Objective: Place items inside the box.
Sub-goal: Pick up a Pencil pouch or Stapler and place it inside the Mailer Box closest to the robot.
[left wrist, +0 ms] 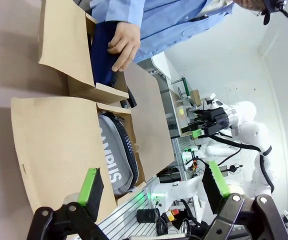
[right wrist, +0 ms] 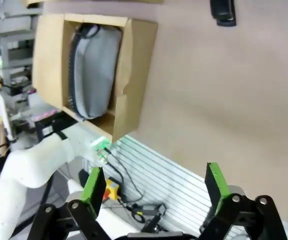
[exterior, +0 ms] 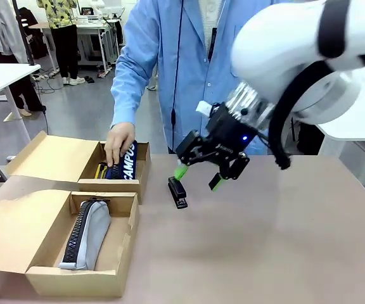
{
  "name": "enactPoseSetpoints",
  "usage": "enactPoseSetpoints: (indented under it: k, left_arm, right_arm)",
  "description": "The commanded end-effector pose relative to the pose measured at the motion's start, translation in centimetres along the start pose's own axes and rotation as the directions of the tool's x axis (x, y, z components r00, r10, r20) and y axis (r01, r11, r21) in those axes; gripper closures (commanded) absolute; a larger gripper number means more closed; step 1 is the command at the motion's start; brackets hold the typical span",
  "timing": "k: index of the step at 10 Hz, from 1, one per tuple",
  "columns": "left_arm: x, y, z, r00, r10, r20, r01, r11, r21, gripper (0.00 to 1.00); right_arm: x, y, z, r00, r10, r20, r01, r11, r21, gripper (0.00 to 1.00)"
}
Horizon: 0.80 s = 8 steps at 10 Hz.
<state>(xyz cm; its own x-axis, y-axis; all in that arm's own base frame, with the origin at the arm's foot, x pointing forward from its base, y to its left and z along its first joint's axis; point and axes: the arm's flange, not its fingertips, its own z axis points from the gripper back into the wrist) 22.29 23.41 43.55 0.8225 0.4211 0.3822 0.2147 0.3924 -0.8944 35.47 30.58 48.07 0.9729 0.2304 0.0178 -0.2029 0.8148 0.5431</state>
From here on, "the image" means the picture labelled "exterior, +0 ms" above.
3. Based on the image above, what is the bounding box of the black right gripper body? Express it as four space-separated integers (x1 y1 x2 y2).
200 103 260 163

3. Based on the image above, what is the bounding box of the small black stapler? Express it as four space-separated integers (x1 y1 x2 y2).
167 176 189 211

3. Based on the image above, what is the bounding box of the navy zipper pencil case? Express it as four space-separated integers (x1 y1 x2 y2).
106 141 138 182

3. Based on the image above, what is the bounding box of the grey zipper pencil case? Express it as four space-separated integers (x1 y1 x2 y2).
57 196 112 272

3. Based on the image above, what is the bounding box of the small cardboard box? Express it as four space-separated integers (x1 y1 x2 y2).
5 130 152 205

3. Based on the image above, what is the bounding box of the large cardboard box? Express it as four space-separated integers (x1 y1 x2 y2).
0 188 140 298

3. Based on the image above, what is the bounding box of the person's right forearm blue sleeve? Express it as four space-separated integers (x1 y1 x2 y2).
110 44 149 128

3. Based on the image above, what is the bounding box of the person's right hand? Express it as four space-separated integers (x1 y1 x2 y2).
103 122 137 168

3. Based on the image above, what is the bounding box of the person in blue lab coat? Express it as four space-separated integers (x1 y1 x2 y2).
110 0 285 156

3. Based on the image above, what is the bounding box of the white table with rounded corner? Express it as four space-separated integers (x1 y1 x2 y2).
314 67 365 188
0 63 42 144

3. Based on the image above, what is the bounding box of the brown top workshop desk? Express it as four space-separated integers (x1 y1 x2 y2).
29 18 124 74

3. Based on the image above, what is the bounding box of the person in yellow patterned shirt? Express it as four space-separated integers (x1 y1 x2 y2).
36 0 86 87

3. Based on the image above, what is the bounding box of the person in black trousers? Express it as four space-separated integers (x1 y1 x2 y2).
0 49 46 117

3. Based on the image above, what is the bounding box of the black coat rack pole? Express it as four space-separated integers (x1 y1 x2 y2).
11 0 36 66

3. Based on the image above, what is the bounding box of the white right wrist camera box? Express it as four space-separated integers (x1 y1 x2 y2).
195 100 216 118

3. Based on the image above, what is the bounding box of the black right arm cable sleeve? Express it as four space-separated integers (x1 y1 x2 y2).
268 0 352 171

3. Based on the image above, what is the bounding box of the black lanyard cable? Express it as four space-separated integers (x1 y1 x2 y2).
170 0 184 153

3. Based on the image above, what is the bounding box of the black floor cable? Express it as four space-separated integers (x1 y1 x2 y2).
31 73 57 95

